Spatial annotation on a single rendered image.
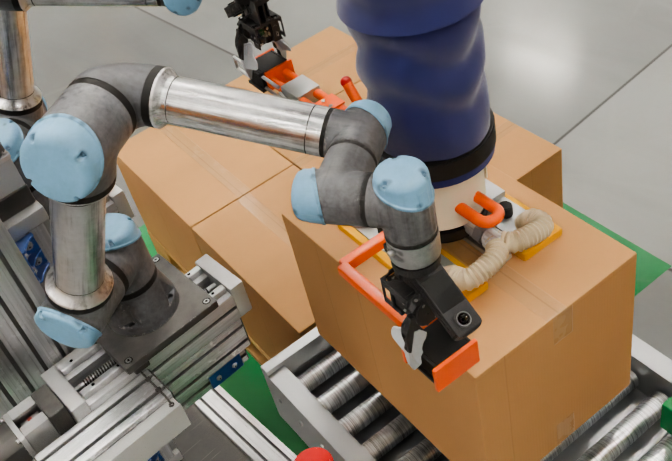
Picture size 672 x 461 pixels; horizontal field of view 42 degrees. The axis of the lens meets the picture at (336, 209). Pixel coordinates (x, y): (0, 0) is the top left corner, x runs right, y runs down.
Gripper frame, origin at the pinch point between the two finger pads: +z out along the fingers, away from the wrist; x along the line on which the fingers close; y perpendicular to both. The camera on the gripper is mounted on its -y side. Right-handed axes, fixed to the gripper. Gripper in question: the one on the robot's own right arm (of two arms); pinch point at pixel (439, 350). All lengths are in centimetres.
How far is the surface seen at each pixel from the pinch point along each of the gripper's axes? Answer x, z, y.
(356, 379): -9, 66, 51
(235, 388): 4, 121, 116
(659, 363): -60, 61, 3
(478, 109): -29.3, -19.4, 20.5
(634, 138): -178, 120, 104
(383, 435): -4, 66, 34
